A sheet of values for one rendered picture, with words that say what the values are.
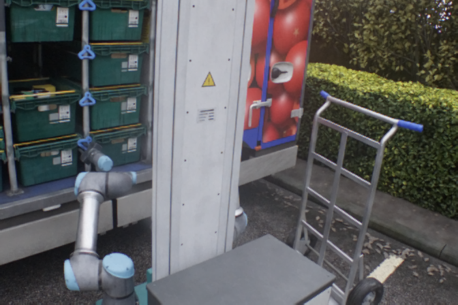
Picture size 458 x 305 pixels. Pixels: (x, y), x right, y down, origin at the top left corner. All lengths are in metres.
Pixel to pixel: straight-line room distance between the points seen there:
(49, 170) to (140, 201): 0.62
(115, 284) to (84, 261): 0.15
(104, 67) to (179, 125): 1.24
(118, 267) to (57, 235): 0.95
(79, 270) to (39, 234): 0.85
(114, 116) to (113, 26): 0.56
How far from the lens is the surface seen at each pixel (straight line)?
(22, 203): 2.25
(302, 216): 2.68
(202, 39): 1.21
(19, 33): 2.20
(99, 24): 2.35
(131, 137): 2.55
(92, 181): 1.76
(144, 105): 2.69
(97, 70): 2.36
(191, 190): 1.34
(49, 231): 2.39
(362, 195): 3.91
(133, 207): 2.59
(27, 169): 2.37
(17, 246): 2.38
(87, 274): 1.56
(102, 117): 2.45
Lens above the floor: 1.68
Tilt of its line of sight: 16 degrees down
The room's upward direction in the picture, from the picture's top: 5 degrees clockwise
